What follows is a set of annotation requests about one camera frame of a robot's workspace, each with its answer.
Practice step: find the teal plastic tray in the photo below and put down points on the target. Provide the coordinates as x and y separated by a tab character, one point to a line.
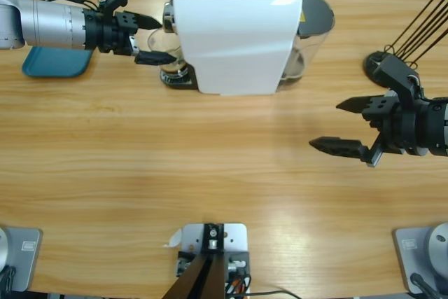
52	64

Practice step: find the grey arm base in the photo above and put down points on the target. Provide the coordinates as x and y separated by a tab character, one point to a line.
24	257
420	253

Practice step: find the white mount block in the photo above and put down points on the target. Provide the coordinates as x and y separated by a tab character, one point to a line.
234	239

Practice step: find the clear water tank black lid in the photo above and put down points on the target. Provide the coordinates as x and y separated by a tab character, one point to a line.
315	15

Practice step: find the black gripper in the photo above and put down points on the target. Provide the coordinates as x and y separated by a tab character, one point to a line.
402	127
108	33

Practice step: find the white paper tab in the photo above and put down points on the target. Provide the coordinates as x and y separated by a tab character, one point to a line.
174	238

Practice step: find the metal grille drip tray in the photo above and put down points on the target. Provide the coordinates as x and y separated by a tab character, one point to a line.
178	82

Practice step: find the dark camera post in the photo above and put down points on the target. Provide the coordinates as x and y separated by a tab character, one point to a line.
199	278

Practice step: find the white capsule coffee machine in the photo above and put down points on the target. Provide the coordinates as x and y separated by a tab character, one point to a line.
238	50

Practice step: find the clear glass cup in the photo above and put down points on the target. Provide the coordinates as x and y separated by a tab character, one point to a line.
157	41

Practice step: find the black capsule holder with rods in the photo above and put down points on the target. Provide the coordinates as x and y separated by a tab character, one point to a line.
371	64

